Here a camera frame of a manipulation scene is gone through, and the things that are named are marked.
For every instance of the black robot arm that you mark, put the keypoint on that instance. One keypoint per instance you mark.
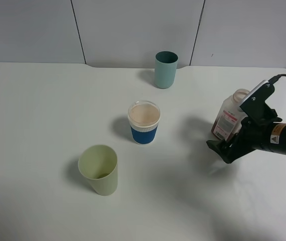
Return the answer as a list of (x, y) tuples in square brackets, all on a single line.
[(278, 136)]

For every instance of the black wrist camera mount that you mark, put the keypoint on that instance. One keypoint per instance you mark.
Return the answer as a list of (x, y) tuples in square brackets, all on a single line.
[(257, 96)]

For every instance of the teal plastic cup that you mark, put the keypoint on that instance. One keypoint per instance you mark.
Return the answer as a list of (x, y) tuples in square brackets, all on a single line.
[(165, 69)]

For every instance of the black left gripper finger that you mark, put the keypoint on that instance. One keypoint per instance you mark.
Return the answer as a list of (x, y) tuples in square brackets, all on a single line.
[(225, 150)]

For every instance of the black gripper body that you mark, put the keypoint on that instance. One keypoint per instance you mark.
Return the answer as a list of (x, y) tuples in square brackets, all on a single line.
[(256, 129)]

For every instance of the clear plastic drink bottle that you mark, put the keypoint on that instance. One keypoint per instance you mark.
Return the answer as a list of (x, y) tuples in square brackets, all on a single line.
[(230, 115)]

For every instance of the light green plastic cup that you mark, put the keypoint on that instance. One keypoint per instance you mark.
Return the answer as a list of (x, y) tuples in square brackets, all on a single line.
[(98, 165)]

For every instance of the glass cup blue sleeve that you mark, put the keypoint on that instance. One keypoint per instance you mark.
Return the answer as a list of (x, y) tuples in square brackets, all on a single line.
[(143, 117)]

